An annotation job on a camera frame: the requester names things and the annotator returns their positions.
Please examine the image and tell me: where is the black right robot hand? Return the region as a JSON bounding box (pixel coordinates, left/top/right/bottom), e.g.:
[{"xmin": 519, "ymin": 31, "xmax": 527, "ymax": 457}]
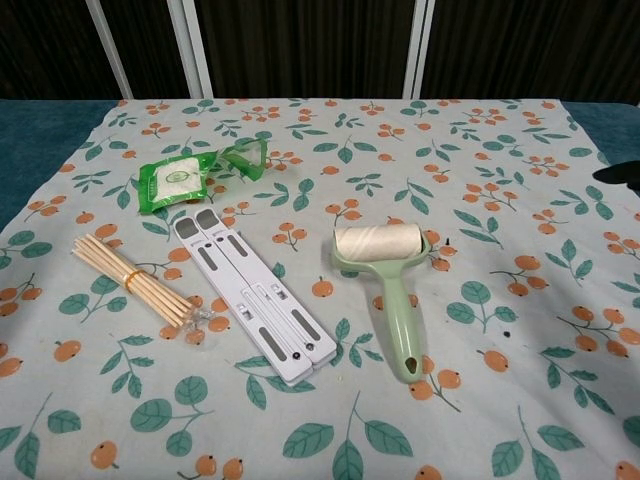
[{"xmin": 592, "ymin": 162, "xmax": 640, "ymax": 190}]

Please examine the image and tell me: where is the green lint roller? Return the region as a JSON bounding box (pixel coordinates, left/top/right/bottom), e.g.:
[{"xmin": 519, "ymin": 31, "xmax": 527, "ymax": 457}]
[{"xmin": 331, "ymin": 224, "xmax": 432, "ymax": 385}]

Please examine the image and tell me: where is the floral orange green tablecloth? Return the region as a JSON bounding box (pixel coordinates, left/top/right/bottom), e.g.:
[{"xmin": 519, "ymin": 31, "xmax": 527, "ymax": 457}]
[{"xmin": 0, "ymin": 97, "xmax": 640, "ymax": 480}]

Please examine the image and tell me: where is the white folding laptop stand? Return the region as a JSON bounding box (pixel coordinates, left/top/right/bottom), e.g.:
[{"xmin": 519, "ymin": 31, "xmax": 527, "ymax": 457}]
[{"xmin": 172, "ymin": 208, "xmax": 338, "ymax": 386}]

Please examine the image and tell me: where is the green white plastic packet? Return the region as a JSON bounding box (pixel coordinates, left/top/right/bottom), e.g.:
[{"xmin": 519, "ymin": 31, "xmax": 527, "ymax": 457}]
[{"xmin": 137, "ymin": 137, "xmax": 271, "ymax": 214}]

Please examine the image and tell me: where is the bundle of wooden sticks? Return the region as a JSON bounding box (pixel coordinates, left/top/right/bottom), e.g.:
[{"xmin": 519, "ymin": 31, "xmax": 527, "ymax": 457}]
[{"xmin": 72, "ymin": 233, "xmax": 207, "ymax": 346}]

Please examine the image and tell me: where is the white metal frame post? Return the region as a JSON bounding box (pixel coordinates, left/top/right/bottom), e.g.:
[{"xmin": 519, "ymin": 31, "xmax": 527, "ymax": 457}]
[
  {"xmin": 402, "ymin": 0, "xmax": 435, "ymax": 99},
  {"xmin": 167, "ymin": 0, "xmax": 215, "ymax": 99},
  {"xmin": 84, "ymin": 0, "xmax": 134, "ymax": 99}
]

